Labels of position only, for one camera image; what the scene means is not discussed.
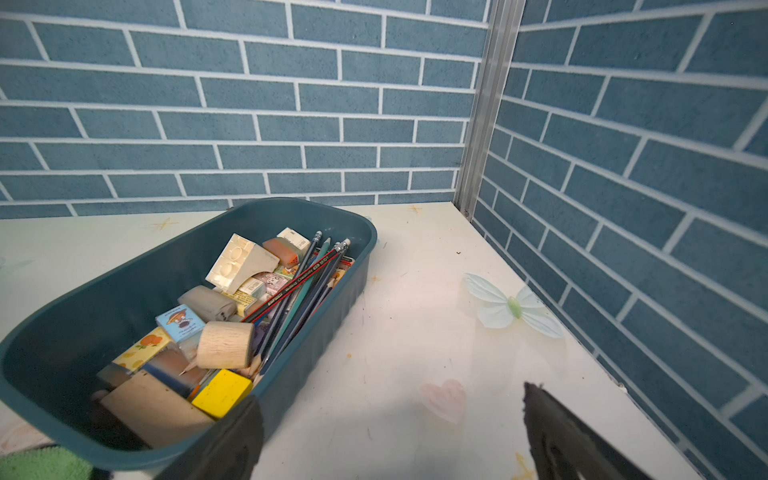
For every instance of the large wooden block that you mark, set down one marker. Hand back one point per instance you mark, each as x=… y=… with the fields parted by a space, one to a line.
x=155 y=413

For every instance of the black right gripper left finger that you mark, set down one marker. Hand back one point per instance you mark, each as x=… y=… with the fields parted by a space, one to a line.
x=229 y=450

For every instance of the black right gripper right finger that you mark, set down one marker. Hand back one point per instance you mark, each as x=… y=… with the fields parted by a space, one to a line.
x=564 y=447

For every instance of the grey eraser block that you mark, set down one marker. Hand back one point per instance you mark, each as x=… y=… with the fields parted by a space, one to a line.
x=208 y=305

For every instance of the wooden cylinder block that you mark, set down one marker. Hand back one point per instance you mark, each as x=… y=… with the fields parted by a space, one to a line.
x=225 y=345

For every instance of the yellow block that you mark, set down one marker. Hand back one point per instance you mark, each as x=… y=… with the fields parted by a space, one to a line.
x=222 y=393

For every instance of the blue picture eraser box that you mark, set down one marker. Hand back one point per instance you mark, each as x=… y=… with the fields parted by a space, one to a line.
x=180 y=323

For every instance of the cream toy building block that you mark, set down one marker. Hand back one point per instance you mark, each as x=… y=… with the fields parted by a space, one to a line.
x=240 y=260

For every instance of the red pencil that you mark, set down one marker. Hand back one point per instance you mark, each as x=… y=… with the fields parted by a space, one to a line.
x=289 y=288

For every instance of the dark blue pencil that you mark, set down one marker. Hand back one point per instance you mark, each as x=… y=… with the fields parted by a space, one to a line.
x=306 y=307

